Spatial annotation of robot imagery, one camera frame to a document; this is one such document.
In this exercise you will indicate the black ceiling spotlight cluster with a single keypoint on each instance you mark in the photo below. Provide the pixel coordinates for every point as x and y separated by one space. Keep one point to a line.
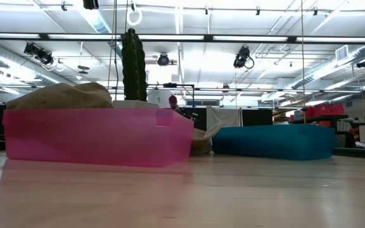
44 57

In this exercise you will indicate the tall green cactus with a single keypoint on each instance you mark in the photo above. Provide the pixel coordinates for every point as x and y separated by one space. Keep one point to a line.
134 63

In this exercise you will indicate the white hexagonal plant pot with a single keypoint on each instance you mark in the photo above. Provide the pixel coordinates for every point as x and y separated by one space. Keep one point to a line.
135 104

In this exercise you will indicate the black metal rack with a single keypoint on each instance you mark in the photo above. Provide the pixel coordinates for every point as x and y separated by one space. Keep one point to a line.
170 85

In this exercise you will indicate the white cylinder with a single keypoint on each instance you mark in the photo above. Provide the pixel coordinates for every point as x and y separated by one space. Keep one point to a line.
160 98

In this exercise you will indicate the person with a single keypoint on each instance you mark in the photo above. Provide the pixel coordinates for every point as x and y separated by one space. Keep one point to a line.
173 103

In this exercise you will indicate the pink translucent plastic bin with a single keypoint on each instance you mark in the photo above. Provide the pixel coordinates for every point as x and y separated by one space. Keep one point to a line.
90 136

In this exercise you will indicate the white hanging cloth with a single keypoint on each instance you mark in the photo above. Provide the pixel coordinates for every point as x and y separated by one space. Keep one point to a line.
230 117

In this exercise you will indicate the blue plastic bin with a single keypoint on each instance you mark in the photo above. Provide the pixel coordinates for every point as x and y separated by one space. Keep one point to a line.
274 142

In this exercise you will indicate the dark shelf board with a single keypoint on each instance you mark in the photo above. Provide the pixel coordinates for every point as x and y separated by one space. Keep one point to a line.
318 119

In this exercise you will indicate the white vent grille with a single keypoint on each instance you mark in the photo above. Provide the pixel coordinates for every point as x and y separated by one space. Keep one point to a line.
341 53

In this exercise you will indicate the red plastic crates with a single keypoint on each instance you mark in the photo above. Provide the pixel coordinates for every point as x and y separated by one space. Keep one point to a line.
325 110

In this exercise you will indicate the silver ceiling air duct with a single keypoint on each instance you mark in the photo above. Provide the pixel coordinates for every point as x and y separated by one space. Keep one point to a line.
93 22
322 68

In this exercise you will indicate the black overhead frame beam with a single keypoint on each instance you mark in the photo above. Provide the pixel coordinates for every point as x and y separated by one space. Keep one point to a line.
208 38

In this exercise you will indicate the black aluminium table frame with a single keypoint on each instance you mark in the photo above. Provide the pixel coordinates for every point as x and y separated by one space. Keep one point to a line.
360 153

